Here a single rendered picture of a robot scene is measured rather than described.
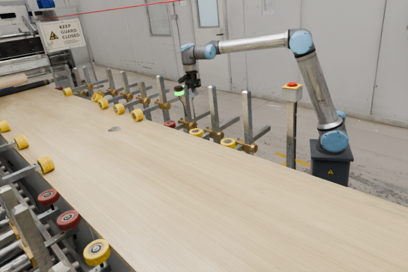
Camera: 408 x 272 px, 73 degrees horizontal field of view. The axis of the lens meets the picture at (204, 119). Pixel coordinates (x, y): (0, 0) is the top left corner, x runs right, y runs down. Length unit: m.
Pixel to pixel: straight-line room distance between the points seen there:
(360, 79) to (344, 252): 3.19
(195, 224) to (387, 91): 3.27
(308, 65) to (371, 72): 2.34
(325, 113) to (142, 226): 1.17
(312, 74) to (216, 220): 0.99
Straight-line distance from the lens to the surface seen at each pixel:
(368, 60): 3.92
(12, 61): 3.75
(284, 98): 1.33
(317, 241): 0.99
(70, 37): 3.86
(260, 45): 1.79
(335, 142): 1.78
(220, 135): 1.71
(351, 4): 3.91
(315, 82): 1.67
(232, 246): 0.96
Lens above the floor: 1.61
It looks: 23 degrees down
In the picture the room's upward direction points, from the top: 7 degrees counter-clockwise
